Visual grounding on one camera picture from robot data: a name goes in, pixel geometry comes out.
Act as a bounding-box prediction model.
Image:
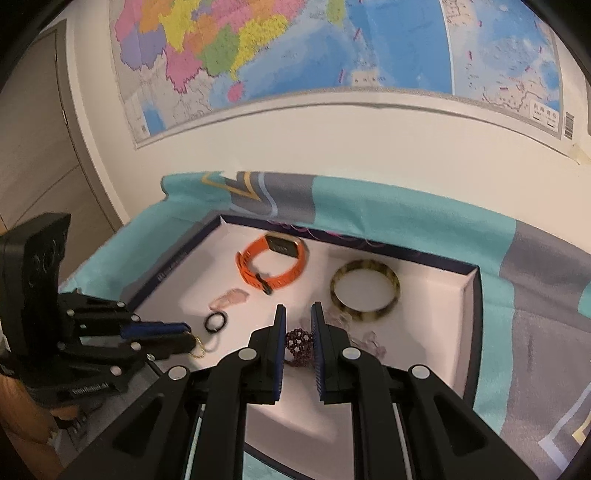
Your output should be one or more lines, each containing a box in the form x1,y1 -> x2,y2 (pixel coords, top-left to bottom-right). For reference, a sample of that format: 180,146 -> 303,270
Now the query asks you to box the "wooden door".
0,21 -> 125,287

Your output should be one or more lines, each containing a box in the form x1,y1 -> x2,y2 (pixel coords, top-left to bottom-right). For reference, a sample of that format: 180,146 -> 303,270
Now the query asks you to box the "pink cord charm bracelet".
209,288 -> 250,311

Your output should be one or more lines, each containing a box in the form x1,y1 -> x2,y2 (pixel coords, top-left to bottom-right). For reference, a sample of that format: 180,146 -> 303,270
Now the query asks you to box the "purple bead bracelet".
284,328 -> 317,367

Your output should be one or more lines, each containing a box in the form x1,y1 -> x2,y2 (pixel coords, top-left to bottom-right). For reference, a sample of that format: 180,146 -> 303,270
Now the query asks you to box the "teal grey printed cloth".
60,171 -> 591,480

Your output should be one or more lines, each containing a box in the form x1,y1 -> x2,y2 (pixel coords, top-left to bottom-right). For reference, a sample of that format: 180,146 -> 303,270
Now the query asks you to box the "person's left hand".
0,373 -> 81,446

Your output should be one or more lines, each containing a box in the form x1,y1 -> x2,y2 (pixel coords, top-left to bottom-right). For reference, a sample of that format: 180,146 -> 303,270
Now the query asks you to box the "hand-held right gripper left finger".
58,304 -> 287,480

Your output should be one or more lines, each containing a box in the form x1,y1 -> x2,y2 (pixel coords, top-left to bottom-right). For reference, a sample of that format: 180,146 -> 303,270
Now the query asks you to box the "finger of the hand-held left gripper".
58,288 -> 192,341
56,333 -> 198,376

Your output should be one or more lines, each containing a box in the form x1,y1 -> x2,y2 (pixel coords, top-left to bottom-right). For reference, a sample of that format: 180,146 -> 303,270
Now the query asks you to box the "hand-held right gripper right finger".
310,301 -> 539,480

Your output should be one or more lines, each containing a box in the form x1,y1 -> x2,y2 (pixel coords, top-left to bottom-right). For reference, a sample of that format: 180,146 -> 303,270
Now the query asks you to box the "dark blue cardboard box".
119,212 -> 484,462

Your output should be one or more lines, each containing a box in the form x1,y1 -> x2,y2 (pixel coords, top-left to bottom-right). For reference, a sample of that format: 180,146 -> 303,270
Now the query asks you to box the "clear crystal bead bracelet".
300,309 -> 389,358

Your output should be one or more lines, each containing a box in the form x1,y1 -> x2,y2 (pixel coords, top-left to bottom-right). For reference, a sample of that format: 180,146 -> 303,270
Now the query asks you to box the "colourful wall map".
108,0 -> 591,164

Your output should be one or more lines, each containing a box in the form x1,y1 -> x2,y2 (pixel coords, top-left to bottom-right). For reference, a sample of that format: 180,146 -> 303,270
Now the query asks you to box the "orange smartwatch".
235,233 -> 309,295

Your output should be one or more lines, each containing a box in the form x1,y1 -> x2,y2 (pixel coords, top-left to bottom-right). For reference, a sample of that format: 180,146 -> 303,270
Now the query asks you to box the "tortoiseshell bangle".
329,259 -> 400,320

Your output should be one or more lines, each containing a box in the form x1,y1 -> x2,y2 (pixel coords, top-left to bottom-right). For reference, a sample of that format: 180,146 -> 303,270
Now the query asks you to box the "black ring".
204,311 -> 229,334

